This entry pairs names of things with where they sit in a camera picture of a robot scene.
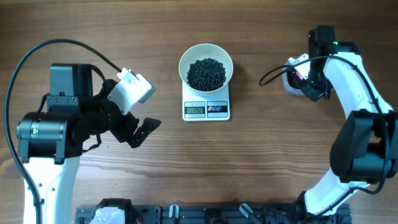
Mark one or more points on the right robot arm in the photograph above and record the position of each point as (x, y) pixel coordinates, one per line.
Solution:
(364, 153)

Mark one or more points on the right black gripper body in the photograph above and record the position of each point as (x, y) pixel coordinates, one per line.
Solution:
(315, 89)

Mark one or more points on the white digital kitchen scale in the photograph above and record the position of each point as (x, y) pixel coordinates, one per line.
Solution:
(198, 106)

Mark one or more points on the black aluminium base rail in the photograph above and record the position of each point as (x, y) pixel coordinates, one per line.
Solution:
(272, 214)

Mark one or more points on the white bowl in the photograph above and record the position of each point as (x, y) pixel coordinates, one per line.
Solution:
(200, 52)

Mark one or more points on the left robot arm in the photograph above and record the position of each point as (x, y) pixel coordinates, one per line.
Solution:
(50, 140)

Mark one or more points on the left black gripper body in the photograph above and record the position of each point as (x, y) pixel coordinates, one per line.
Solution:
(123, 125)

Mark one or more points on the clear plastic container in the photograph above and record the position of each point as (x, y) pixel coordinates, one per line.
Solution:
(288, 89)

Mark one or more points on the black beans in bowl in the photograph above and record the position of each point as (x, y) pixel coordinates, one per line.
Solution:
(206, 75)

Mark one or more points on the pink scoop blue handle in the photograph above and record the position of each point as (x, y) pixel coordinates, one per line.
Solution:
(299, 75)

